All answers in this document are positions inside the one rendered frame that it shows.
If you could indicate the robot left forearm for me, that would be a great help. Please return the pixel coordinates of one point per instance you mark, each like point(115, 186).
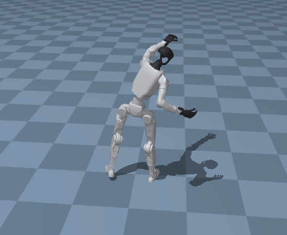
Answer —
point(157, 46)

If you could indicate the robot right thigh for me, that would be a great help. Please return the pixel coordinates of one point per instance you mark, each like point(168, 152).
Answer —
point(150, 129)

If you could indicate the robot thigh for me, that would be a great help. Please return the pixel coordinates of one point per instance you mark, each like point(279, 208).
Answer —
point(120, 122)
point(150, 129)

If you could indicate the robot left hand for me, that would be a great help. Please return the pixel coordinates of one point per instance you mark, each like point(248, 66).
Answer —
point(169, 38)

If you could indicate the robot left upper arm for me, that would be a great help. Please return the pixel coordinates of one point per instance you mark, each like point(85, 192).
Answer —
point(146, 57)

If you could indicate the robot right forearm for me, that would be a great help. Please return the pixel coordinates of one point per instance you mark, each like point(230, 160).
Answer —
point(170, 108)

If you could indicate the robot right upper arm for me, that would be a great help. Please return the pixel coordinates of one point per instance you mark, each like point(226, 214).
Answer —
point(164, 83)

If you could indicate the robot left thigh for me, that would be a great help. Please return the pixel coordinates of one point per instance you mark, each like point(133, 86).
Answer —
point(120, 122)

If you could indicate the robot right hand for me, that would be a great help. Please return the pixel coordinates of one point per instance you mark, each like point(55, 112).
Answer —
point(187, 113)

